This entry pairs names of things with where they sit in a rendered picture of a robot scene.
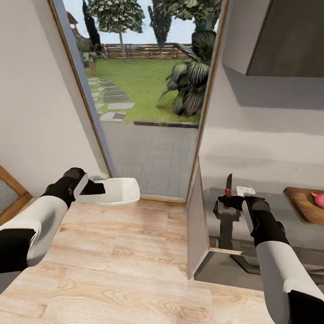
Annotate cutting board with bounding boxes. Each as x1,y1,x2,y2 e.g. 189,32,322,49
285,187,324,225

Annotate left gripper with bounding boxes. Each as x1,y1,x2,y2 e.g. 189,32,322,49
80,181,104,195

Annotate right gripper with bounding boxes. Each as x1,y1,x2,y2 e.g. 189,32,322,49
218,195,242,211

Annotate bowl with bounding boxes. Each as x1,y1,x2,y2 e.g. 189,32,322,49
95,178,140,207

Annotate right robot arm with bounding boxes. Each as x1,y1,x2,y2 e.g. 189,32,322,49
218,186,324,324

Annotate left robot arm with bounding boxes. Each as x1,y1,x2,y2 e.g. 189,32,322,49
0,167,108,295

